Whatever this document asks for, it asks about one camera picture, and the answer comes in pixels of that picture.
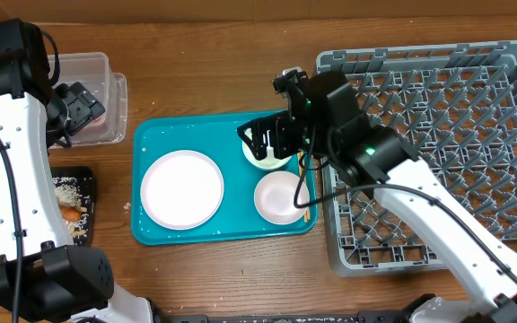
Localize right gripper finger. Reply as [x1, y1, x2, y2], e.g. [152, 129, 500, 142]
[270, 116, 285, 155]
[237, 120, 269, 161]

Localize small white cup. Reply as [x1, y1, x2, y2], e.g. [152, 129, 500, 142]
[263, 145, 276, 161]

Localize rice and peanut scraps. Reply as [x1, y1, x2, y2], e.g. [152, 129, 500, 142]
[53, 175, 96, 245]

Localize large white plate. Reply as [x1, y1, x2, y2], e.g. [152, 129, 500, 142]
[140, 150, 224, 231]

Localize orange carrot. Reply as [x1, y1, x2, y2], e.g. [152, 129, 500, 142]
[59, 205, 82, 223]

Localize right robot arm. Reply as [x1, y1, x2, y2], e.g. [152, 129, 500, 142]
[237, 70, 517, 322]

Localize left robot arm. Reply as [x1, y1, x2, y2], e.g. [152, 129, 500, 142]
[0, 19, 162, 322]

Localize grey dishwasher rack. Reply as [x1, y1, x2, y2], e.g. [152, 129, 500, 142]
[316, 40, 517, 277]

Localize wooden chopstick left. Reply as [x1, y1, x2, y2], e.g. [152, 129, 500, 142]
[296, 151, 309, 223]

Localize wooden chopstick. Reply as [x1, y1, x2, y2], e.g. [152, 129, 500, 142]
[298, 152, 311, 223]
[296, 151, 309, 223]

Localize wooden chopstick right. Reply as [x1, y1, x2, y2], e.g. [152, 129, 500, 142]
[298, 152, 311, 223]

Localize white saucer plate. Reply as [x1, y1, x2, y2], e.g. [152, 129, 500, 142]
[241, 132, 291, 171]

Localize teal serving tray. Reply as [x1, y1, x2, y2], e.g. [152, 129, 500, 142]
[131, 110, 319, 246]

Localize clear plastic bin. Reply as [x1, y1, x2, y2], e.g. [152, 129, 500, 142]
[59, 52, 127, 146]

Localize small white bowl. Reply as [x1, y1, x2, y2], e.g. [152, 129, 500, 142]
[254, 170, 307, 225]

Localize black rectangular tray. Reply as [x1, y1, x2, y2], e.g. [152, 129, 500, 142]
[51, 166, 97, 246]

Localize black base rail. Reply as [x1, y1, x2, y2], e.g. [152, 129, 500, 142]
[162, 310, 409, 323]

